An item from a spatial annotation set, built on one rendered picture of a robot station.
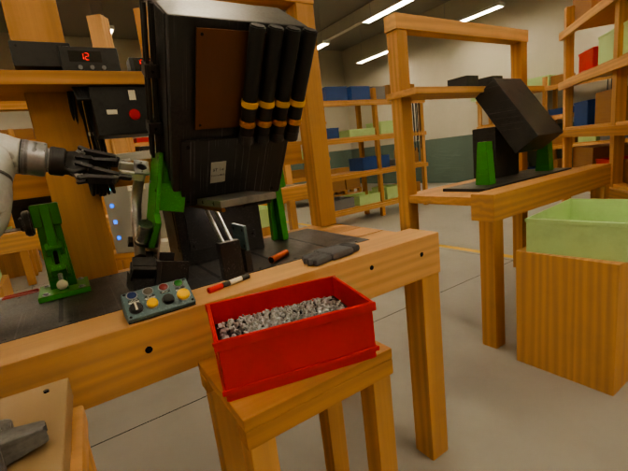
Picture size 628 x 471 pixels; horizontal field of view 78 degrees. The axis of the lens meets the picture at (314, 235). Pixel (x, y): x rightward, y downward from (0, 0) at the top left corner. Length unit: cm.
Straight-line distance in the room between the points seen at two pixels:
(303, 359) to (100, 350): 44
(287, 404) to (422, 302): 81
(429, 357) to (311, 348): 84
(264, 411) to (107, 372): 39
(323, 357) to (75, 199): 103
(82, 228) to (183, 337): 66
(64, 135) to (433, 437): 169
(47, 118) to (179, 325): 84
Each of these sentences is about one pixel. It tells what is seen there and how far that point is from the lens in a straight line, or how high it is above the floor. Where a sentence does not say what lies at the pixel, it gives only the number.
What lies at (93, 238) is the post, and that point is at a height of 103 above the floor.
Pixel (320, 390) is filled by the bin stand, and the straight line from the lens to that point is 78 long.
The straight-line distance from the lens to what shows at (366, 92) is 698.
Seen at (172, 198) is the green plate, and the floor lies 114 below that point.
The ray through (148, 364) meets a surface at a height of 80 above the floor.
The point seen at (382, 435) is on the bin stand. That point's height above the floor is 61.
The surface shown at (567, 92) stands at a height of 152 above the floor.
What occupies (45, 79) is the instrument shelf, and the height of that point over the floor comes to 151.
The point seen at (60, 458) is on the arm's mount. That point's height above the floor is 88.
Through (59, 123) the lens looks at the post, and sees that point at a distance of 151.
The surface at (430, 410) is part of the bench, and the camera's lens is 166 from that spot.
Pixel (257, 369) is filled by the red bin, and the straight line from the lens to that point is 75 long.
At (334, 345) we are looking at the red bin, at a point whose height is 85.
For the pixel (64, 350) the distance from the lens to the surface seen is 95.
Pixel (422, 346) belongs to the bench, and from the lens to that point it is 153.
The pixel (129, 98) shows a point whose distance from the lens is 143.
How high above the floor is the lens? 122
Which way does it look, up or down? 12 degrees down
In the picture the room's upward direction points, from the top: 7 degrees counter-clockwise
